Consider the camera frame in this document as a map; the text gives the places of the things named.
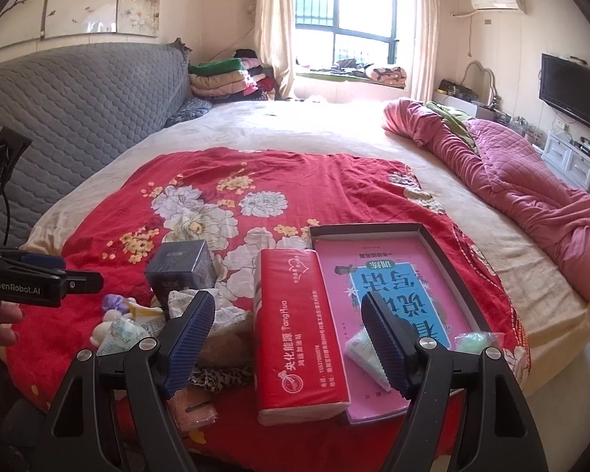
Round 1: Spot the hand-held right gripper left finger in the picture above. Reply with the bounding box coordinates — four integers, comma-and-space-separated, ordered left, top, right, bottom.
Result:
44, 291, 216, 472

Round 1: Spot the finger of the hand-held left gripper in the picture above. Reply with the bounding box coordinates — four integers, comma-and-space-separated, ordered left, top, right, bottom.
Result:
0, 251, 67, 276
61, 271, 105, 298

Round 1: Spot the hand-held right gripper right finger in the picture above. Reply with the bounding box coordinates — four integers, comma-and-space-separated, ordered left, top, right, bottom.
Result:
361, 291, 544, 472

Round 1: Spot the pink pouch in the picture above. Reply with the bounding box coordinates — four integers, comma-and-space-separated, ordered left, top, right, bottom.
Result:
167, 383, 217, 436

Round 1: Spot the red tissue pack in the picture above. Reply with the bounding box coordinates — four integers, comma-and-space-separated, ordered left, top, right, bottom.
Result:
253, 248, 352, 426

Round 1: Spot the black tray box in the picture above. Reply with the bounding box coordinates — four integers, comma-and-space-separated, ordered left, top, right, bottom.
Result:
307, 223, 497, 426

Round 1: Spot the green soft item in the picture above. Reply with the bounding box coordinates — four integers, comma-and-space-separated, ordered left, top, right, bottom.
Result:
452, 332, 495, 355

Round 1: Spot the person's left hand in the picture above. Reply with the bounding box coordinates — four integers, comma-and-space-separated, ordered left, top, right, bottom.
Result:
0, 304, 23, 369

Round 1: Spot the white plush toy purple dress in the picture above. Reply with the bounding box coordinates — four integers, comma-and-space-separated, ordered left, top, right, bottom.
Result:
91, 294, 138, 355

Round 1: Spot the yellow snack packet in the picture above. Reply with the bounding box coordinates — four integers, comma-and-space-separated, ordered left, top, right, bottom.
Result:
128, 302, 165, 325

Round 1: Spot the leopard print cloth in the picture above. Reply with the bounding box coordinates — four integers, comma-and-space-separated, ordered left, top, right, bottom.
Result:
187, 364, 254, 394

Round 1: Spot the white green wipes packet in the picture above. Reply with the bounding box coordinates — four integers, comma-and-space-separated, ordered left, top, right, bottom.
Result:
98, 317, 151, 355

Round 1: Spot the dark blue box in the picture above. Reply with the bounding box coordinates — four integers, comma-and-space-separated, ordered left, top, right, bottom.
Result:
144, 240, 217, 301

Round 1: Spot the red floral blanket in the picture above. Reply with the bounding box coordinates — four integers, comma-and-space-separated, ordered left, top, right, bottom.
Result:
5, 147, 529, 458

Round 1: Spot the grey quilted headboard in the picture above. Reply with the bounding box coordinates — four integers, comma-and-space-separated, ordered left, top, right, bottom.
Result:
0, 42, 190, 256

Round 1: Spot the dark patterned pillow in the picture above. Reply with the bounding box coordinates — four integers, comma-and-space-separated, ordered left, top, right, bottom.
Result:
164, 97, 213, 129

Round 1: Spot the pink quilt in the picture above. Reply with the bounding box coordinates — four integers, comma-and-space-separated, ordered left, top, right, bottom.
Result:
382, 99, 590, 301

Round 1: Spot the green cloth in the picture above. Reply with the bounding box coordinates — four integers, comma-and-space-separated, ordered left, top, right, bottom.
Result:
425, 101, 478, 151

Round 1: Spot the bed with beige sheet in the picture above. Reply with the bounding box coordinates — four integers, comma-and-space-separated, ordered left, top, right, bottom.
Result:
20, 98, 590, 389

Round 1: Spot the stack of folded blankets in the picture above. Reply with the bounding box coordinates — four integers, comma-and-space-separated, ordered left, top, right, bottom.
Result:
187, 49, 276, 104

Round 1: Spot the white cabinet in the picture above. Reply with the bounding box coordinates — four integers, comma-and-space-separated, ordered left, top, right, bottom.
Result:
541, 128, 590, 192

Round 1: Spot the folded floral blanket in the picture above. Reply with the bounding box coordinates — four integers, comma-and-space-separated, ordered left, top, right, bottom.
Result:
364, 64, 408, 89

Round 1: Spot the vanity mirror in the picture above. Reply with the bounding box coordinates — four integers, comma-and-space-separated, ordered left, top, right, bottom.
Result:
465, 60, 500, 106

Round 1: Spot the black television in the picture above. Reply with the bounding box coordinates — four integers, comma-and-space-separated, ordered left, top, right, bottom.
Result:
538, 53, 590, 131

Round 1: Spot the beige curtain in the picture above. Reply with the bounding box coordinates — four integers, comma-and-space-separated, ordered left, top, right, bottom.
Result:
406, 0, 441, 104
253, 0, 298, 101

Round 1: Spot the window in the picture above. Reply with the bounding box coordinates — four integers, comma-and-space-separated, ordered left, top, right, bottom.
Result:
292, 0, 401, 72

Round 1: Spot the white air conditioner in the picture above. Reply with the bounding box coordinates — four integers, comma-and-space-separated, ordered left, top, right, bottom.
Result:
469, 0, 528, 15

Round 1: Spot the black cable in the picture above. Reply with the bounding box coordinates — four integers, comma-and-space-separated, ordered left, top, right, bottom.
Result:
0, 184, 15, 253

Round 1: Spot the floral wall art panel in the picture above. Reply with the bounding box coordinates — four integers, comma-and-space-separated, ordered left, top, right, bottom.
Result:
0, 0, 165, 57

